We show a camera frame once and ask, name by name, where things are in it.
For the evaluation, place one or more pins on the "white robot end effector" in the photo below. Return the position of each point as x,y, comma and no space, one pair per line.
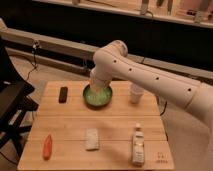
95,90

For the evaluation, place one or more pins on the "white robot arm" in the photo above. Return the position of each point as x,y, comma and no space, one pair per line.
193,96

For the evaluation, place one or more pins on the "black eraser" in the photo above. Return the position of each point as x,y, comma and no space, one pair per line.
63,94

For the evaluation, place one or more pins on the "green bowl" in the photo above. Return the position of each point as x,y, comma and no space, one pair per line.
98,99

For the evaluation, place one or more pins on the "white sponge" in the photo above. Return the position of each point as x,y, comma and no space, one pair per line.
92,139

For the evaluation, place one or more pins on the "white dressing bottle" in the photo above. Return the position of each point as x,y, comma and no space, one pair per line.
138,156

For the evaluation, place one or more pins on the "orange carrot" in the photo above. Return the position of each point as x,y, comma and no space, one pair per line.
47,148

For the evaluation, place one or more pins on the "black chair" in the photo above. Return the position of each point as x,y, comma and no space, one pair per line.
14,102

